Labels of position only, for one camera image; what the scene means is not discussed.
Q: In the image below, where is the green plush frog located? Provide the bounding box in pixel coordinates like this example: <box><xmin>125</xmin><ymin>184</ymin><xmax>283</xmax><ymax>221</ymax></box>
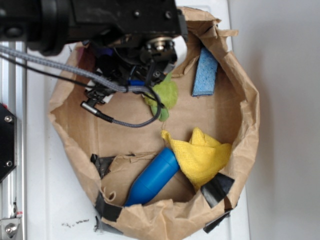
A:
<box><xmin>152</xmin><ymin>72</ymin><xmax>179</xmax><ymax>122</ymax></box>

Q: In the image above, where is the light blue sponge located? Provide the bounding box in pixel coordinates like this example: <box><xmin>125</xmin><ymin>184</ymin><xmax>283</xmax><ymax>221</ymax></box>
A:
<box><xmin>191</xmin><ymin>47</ymin><xmax>219</xmax><ymax>97</ymax></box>

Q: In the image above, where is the yellow mesh cloth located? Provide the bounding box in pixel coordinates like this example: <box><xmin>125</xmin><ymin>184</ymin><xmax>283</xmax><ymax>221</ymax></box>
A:
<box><xmin>161</xmin><ymin>127</ymin><xmax>232</xmax><ymax>191</ymax></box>

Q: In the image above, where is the black mounting plate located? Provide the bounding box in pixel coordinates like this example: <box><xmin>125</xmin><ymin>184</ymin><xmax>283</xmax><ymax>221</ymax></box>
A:
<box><xmin>0</xmin><ymin>103</ymin><xmax>17</xmax><ymax>183</ymax></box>

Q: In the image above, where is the white plastic tray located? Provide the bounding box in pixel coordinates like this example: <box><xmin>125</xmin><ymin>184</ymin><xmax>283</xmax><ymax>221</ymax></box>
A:
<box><xmin>23</xmin><ymin>0</ymin><xmax>250</xmax><ymax>240</ymax></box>

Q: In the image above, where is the aluminum frame rail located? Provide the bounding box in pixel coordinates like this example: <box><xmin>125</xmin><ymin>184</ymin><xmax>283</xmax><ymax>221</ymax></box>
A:
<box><xmin>0</xmin><ymin>53</ymin><xmax>27</xmax><ymax>240</ymax></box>

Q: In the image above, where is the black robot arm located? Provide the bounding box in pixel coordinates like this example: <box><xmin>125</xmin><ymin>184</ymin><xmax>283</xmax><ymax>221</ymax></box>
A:
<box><xmin>0</xmin><ymin>0</ymin><xmax>188</xmax><ymax>92</ymax></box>

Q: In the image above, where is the blue plastic capsule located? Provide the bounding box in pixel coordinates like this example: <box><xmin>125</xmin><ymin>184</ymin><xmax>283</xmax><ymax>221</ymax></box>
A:
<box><xmin>124</xmin><ymin>147</ymin><xmax>180</xmax><ymax>207</ymax></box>

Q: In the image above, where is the black thin cable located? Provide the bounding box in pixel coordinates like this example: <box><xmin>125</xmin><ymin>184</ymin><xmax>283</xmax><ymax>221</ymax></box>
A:
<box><xmin>0</xmin><ymin>55</ymin><xmax>101</xmax><ymax>88</ymax></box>

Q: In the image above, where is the brown paper bag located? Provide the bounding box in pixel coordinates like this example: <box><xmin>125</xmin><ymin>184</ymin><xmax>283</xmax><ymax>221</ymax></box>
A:
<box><xmin>48</xmin><ymin>7</ymin><xmax>260</xmax><ymax>240</ymax></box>

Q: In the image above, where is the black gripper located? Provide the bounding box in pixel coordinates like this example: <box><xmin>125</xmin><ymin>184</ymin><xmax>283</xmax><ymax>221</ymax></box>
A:
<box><xmin>71</xmin><ymin>0</ymin><xmax>188</xmax><ymax>86</ymax></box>

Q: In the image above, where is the gray braided cable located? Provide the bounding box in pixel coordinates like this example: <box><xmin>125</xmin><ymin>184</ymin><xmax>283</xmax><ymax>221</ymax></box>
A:
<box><xmin>0</xmin><ymin>44</ymin><xmax>165</xmax><ymax>129</ymax></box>

